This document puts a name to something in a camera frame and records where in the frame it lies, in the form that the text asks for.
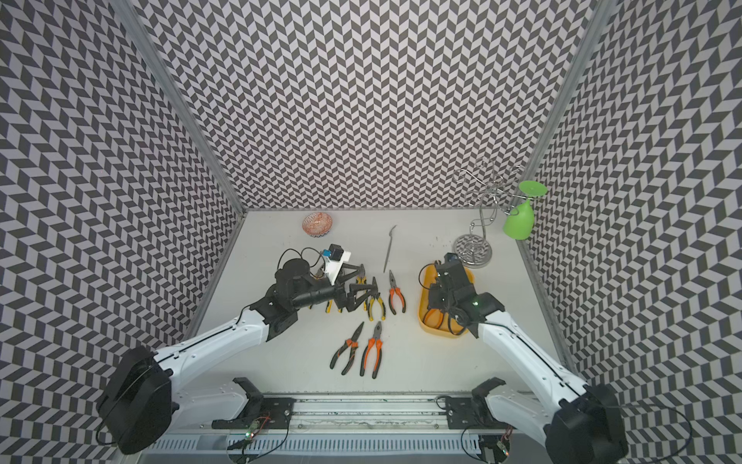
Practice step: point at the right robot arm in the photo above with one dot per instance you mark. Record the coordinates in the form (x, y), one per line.
(574, 421)

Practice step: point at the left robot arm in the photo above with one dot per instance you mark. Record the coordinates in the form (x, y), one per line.
(138, 402)

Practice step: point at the yellow black pliers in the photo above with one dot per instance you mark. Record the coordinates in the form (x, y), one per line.
(361, 293)
(375, 300)
(333, 305)

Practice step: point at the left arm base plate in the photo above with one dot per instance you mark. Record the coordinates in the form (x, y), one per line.
(276, 411)

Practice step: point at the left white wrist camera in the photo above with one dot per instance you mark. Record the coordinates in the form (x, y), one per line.
(334, 257)

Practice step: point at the silver metal fork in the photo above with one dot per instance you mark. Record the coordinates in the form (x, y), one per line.
(388, 249)

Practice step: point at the green plastic goblet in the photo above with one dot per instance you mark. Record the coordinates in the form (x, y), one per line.
(520, 219)

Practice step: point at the orange patterned small bowl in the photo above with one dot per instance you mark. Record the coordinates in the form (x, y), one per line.
(317, 224)

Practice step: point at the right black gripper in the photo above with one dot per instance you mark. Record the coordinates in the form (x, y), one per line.
(434, 302)

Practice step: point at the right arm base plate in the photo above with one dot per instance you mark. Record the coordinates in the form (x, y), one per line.
(471, 411)

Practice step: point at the aluminium front rail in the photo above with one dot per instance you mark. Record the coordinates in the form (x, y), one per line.
(320, 412)

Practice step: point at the chrome wire cup stand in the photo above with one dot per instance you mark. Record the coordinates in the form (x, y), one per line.
(494, 195)

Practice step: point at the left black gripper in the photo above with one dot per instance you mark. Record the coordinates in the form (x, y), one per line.
(350, 301)

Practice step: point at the orange long nose pliers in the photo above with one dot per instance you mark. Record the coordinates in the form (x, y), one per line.
(396, 299)

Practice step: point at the yellow plastic storage box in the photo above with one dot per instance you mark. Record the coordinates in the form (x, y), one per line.
(426, 278)

